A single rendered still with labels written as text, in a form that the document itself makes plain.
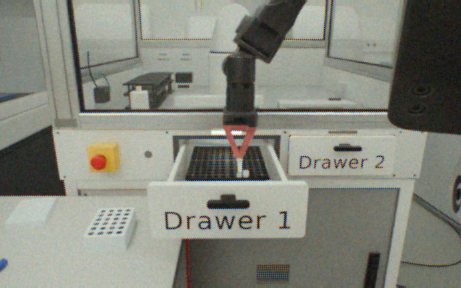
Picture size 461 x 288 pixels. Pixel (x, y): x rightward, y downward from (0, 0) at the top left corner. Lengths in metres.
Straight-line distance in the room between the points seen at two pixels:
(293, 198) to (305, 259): 0.52
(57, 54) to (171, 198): 0.52
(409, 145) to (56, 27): 0.98
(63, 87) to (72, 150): 0.17
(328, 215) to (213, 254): 0.37
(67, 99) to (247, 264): 0.71
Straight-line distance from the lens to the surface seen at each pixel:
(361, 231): 1.13
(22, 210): 0.98
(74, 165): 1.03
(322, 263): 1.16
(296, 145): 0.93
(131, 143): 0.96
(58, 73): 0.98
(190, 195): 0.62
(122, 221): 0.79
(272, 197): 0.63
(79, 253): 0.78
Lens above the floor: 1.18
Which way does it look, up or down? 17 degrees down
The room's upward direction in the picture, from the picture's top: straight up
